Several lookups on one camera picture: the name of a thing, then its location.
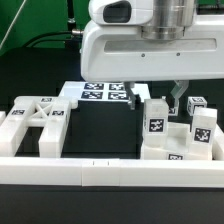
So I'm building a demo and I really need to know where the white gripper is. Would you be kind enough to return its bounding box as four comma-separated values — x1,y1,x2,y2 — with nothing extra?
81,15,224,110

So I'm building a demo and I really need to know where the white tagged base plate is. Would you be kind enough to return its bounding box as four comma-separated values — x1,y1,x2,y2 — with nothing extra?
58,81,152,104

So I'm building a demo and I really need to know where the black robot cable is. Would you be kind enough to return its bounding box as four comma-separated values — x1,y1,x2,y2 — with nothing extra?
25,29,86,48

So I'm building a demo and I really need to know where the white chair seat panel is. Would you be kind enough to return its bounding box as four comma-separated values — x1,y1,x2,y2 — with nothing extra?
140,122,212,160

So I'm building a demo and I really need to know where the white U-shaped fence frame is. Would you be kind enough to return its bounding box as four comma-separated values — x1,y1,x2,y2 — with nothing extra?
0,112,224,188

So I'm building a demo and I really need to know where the white chair back frame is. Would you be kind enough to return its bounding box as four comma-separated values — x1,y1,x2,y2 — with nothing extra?
0,96,78,158

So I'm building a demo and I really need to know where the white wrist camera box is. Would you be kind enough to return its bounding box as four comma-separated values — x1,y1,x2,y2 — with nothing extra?
88,0,154,25

